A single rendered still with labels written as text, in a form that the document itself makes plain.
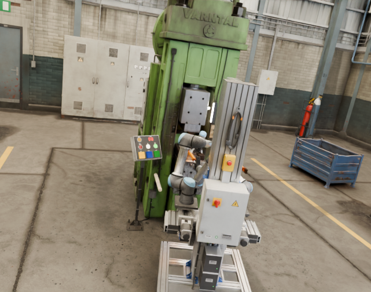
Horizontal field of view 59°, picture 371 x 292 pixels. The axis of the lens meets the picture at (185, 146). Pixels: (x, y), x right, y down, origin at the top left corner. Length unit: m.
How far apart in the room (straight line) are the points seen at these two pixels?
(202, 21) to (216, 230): 2.36
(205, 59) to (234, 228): 2.12
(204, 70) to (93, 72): 5.30
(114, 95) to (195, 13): 5.51
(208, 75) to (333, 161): 3.75
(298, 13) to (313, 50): 1.30
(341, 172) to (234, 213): 4.81
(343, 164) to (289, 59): 5.21
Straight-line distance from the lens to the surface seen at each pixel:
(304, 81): 11.94
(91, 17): 9.58
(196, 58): 4.00
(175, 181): 3.12
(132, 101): 9.17
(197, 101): 3.91
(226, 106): 2.56
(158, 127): 4.04
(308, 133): 10.92
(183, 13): 3.92
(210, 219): 2.64
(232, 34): 4.07
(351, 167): 7.46
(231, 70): 4.13
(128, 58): 9.02
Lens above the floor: 2.22
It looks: 16 degrees down
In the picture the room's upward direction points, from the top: 9 degrees clockwise
